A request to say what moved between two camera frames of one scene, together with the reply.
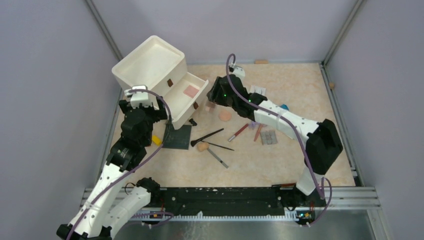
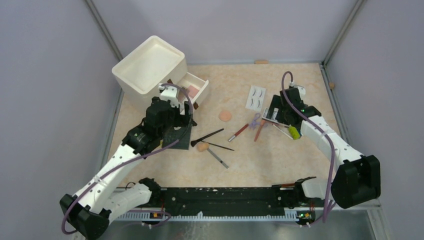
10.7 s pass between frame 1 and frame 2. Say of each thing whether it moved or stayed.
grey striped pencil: stayed
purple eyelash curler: stayed
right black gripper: moved
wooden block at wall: stayed
